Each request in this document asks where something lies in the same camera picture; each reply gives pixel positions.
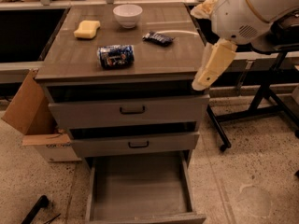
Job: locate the grey top drawer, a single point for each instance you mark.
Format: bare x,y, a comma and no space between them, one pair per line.
124,104

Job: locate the yellow sponge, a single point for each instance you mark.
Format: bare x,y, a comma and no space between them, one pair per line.
87,29

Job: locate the black bar on floor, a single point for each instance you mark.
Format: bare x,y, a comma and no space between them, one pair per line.
42,202

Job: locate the grey middle drawer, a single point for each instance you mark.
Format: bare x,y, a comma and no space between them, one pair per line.
134,139

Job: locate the open cardboard box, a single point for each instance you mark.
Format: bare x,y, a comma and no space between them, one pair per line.
29,114

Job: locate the blue pepsi can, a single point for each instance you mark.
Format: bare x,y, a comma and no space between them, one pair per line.
115,56

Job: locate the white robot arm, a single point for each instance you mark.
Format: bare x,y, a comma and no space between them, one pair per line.
235,22

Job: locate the black side table stand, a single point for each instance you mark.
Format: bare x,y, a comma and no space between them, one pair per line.
281,39

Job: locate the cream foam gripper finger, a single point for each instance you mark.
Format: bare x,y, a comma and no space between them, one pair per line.
216,59
204,10

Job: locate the grey drawer cabinet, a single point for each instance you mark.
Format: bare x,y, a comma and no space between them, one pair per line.
73,61

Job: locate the dark blue snack packet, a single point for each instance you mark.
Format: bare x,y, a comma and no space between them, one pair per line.
158,39

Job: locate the white ceramic bowl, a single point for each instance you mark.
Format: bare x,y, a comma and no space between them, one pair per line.
128,15

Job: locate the grey open bottom drawer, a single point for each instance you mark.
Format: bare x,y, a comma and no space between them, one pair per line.
152,188

